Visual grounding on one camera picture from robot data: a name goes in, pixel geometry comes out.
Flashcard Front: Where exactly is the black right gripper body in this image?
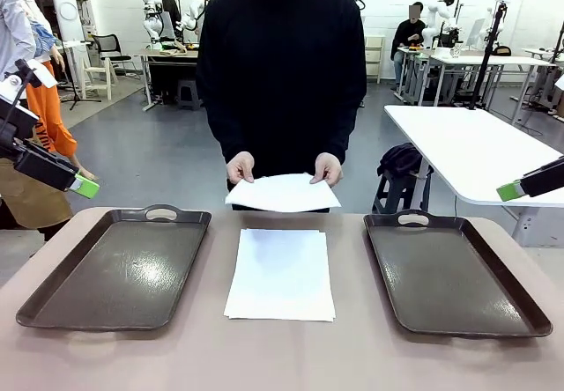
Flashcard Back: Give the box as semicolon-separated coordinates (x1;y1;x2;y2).
518;155;564;199

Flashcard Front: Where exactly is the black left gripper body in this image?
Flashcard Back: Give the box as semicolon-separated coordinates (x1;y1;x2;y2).
11;139;81;193

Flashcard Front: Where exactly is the white A4 paper sheet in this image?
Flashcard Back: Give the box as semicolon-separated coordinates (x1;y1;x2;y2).
225;173;343;213

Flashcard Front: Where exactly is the white A4 paper stack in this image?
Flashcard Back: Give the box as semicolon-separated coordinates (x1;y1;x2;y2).
223;227;336;323

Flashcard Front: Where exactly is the person's right forearm black sleeve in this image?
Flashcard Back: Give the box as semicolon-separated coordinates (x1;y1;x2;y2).
204;91;256;163

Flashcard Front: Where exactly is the person's left forearm black sleeve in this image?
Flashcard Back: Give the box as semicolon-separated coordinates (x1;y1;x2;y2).
315;91;367;163

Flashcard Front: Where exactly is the person's right hand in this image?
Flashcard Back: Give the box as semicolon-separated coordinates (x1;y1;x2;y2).
226;151;256;185

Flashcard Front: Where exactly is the person's left hand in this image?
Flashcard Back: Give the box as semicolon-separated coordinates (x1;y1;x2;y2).
309;151;344;188

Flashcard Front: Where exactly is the large white table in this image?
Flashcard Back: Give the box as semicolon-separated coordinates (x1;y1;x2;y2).
382;104;564;247

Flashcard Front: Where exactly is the brown apron garment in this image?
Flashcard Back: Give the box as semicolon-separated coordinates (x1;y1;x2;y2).
0;155;74;229

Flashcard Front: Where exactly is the brown plastic serving tray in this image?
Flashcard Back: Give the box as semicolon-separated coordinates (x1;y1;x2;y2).
15;204;212;333
363;209;553;338

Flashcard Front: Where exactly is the white wooden folding chair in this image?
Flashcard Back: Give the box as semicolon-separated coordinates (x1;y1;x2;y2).
80;55;120;101

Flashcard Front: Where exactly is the black folding stool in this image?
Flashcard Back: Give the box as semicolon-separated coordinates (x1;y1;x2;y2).
372;170;433;215

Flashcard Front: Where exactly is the black bag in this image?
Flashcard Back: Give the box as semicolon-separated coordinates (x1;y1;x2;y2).
376;143;435;177

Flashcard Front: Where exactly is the black tripod pole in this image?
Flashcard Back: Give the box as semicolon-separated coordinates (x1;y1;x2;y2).
466;0;512;111

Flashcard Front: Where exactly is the long white background table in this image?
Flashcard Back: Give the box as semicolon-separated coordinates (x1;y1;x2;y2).
429;54;557;114

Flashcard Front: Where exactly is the grey plastic stool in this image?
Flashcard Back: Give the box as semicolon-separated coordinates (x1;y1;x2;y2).
175;77;203;111

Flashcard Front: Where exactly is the black office chair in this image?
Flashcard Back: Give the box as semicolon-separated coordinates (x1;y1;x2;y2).
91;33;133;82

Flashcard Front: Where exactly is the wooden background table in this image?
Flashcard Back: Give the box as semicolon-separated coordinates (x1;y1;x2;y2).
138;47;199;113

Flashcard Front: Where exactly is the background computer monitor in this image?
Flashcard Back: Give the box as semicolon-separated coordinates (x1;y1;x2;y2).
465;18;486;49

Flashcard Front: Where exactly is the white tower air conditioner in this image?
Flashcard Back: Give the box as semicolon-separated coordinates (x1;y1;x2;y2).
47;0;87;44

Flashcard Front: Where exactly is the seated background person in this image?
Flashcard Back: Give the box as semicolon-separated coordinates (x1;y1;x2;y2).
390;3;428;91

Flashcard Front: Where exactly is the white drawer cabinet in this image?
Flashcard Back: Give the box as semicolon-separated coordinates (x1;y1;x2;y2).
364;33;387;85

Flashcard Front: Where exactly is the background person black jacket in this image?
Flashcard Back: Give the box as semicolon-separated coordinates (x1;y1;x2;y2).
149;0;182;42

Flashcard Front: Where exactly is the person's torso black sweater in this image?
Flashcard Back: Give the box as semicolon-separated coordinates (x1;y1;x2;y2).
196;0;367;211

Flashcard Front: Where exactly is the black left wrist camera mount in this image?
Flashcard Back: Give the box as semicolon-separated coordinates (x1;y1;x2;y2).
0;58;59;145

